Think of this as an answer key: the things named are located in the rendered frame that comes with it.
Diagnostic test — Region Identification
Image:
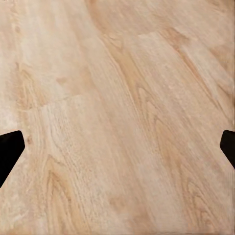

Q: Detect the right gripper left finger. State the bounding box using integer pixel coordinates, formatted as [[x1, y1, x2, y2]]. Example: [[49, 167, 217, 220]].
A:
[[0, 130, 25, 188]]

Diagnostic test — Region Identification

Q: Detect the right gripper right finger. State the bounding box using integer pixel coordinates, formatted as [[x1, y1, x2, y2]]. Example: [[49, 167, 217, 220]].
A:
[[220, 130, 235, 168]]

